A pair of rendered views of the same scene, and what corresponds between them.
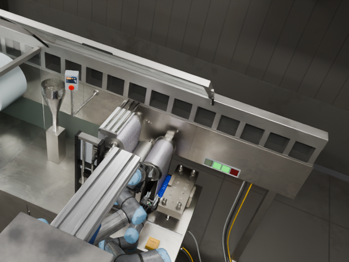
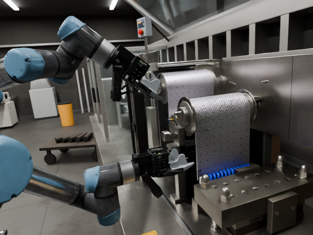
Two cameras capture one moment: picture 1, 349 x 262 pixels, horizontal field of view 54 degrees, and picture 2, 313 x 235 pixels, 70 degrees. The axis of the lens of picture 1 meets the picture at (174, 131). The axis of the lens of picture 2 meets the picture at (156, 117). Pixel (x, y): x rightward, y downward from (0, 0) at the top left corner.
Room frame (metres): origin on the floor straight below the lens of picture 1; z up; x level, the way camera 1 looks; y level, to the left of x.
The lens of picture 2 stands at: (0.93, -0.57, 1.44)
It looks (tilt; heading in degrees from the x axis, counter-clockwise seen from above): 13 degrees down; 61
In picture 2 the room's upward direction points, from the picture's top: 5 degrees counter-clockwise
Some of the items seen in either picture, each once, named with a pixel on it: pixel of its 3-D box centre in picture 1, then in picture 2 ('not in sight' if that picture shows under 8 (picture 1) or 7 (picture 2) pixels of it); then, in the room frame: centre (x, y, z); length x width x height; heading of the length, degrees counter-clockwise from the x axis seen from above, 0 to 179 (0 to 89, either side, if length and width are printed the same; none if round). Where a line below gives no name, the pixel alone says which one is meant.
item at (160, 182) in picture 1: (162, 177); (223, 150); (1.53, 0.00, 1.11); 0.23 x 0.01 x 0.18; 169
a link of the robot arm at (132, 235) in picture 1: (133, 231); (103, 178); (1.09, 0.09, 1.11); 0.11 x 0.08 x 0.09; 169
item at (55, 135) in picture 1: (55, 128); (153, 104); (1.66, 0.77, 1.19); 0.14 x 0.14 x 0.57
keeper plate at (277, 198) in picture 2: (191, 197); (282, 212); (1.55, -0.22, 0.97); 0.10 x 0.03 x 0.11; 169
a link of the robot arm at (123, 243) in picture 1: (129, 241); (104, 203); (1.08, 0.10, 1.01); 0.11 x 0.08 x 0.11; 119
